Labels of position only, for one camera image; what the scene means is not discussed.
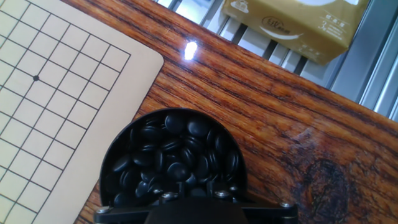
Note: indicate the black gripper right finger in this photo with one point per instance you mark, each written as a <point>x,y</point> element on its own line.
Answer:
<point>270,214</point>

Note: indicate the gold tissue pack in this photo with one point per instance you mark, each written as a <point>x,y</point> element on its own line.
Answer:
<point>298,28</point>

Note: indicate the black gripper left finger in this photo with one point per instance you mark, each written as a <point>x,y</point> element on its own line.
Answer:
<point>124,215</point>

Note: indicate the beige go board mat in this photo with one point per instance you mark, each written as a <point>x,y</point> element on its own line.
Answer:
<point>56,102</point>

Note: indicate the black bowl of black stones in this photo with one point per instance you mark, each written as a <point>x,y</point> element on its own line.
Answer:
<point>174,152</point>

